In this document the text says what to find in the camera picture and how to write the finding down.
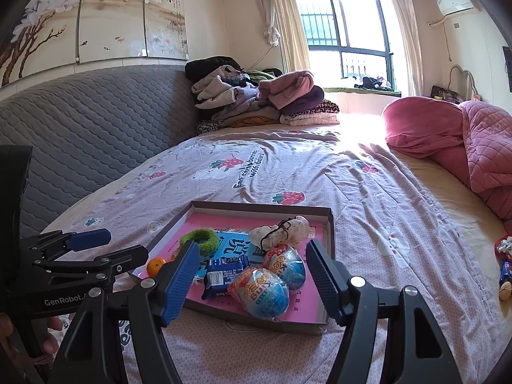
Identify orange tangerine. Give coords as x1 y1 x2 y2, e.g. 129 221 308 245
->
146 257 167 278

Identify blue snack packet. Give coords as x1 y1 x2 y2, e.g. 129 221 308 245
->
201 255 249 301

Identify green knitted hair scrunchie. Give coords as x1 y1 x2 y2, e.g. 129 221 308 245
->
180 228 220 257

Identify person's left hand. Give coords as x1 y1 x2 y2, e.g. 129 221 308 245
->
1 313 59 368

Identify surprise egg in tray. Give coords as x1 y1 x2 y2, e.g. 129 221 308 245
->
262 244 306 291

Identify pink patterned bed sheet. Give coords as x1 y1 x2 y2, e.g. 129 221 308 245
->
45 126 511 383

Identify shallow brown cardboard tray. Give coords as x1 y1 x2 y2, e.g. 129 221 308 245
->
131 200 336 335

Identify grey quilted headboard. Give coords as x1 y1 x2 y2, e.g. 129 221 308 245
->
1 65 198 237

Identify small toys at bedside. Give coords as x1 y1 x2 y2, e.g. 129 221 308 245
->
494 235 512 302

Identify pile of folded clothes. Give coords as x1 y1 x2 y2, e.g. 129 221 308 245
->
185 56 340 133

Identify pink quilted duvet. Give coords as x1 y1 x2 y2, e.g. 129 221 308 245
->
383 97 511 226

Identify painted wardrobe doors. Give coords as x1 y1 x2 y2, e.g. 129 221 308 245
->
1 0 188 86

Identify black framed window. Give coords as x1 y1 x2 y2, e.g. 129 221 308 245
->
296 0 395 92

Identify cream curtain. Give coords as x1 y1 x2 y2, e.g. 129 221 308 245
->
259 0 310 73

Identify black television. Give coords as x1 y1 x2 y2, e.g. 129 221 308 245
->
502 46 512 92

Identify white air conditioner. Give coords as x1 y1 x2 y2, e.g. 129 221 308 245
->
437 0 482 17

